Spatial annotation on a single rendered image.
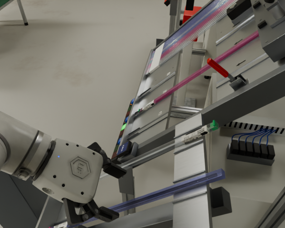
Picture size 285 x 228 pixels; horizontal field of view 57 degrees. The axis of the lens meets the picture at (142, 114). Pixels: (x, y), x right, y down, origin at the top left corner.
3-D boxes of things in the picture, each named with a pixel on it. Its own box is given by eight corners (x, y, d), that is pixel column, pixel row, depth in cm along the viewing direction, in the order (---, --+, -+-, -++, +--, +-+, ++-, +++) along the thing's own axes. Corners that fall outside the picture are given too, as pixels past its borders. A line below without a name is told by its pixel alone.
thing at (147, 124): (128, 159, 88) (121, 154, 87) (158, 54, 134) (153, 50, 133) (170, 138, 77) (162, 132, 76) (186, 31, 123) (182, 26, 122)
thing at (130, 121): (132, 164, 90) (116, 154, 87) (160, 59, 136) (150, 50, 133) (134, 163, 89) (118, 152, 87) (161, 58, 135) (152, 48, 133)
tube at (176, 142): (218, 123, 52) (215, 120, 51) (219, 129, 51) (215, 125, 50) (66, 192, 78) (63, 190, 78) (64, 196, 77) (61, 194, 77)
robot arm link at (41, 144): (22, 164, 39) (41, 173, 40) (44, 121, 45) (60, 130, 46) (5, 185, 44) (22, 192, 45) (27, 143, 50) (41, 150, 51)
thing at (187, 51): (162, 116, 202) (170, 17, 148) (166, 95, 219) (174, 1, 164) (194, 120, 199) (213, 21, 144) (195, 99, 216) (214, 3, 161)
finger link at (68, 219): (55, 218, 41) (86, 227, 44) (67, 174, 47) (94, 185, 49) (51, 220, 42) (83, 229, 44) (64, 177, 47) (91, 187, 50)
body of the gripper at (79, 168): (33, 174, 40) (96, 201, 44) (55, 125, 47) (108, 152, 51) (16, 191, 44) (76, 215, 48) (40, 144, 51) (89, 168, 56)
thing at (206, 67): (140, 113, 98) (137, 111, 98) (141, 111, 99) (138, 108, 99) (271, 28, 67) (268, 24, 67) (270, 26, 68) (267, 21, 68)
